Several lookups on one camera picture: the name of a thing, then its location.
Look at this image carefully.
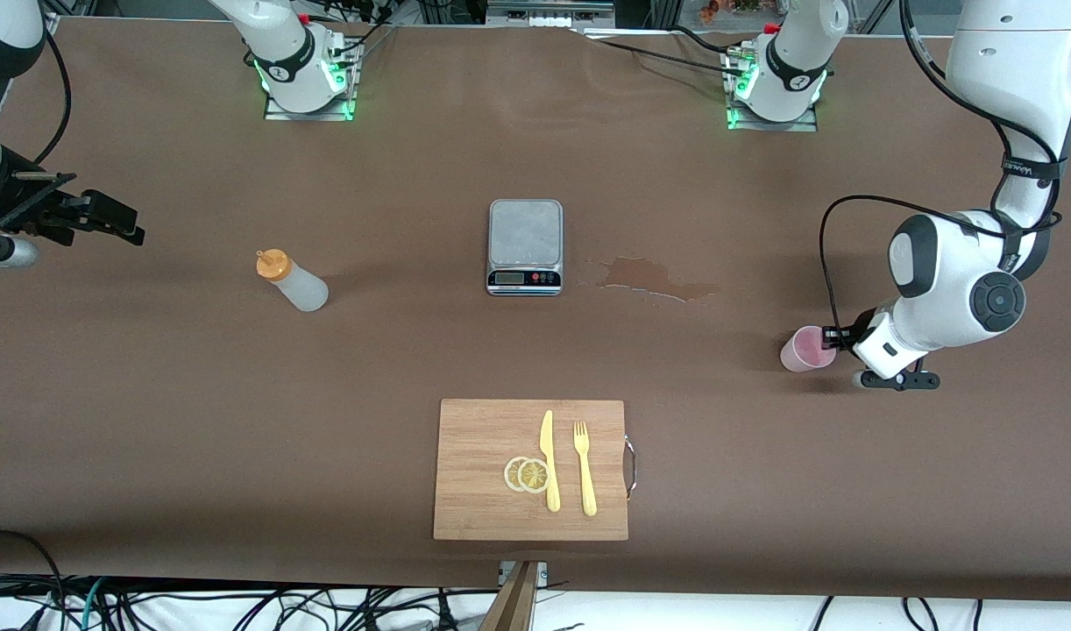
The pink plastic cup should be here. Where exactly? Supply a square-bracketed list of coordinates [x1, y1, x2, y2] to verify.
[779, 326, 838, 374]

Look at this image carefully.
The translucent sauce bottle orange cap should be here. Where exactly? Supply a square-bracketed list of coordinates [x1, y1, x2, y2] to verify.
[255, 249, 330, 313]

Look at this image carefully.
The brown table cover sheet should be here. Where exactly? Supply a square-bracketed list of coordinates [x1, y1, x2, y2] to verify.
[0, 16, 1071, 602]

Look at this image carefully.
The yellow plastic fork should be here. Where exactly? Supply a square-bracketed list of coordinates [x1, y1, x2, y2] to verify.
[573, 421, 599, 517]

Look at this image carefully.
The yellow plastic knife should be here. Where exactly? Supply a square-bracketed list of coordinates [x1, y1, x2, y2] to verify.
[539, 409, 562, 514]

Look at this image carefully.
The silver digital kitchen scale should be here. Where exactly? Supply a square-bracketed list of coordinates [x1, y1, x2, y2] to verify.
[486, 199, 564, 297]

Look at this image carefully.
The wooden cutting board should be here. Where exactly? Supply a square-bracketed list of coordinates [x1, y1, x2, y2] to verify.
[432, 399, 638, 542]

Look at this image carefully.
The wooden beam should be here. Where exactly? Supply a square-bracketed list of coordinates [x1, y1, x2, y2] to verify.
[481, 561, 541, 631]

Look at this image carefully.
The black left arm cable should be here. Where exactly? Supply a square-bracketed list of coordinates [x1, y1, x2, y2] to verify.
[819, 0, 1067, 334]

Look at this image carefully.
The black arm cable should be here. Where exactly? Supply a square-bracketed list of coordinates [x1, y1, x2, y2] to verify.
[27, 31, 72, 167]
[819, 0, 1067, 334]

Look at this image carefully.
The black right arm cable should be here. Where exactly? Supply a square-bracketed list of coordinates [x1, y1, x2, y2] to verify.
[27, 31, 72, 167]

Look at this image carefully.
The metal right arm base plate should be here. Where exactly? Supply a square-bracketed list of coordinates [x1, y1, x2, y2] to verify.
[264, 35, 358, 123]

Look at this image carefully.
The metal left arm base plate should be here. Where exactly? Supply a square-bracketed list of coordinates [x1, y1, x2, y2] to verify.
[726, 48, 819, 133]

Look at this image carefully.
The black base cable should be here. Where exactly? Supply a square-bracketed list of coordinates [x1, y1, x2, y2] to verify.
[579, 25, 747, 75]
[330, 0, 398, 67]

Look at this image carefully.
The teal floor cable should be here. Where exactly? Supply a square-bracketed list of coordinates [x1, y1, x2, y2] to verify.
[78, 577, 109, 631]

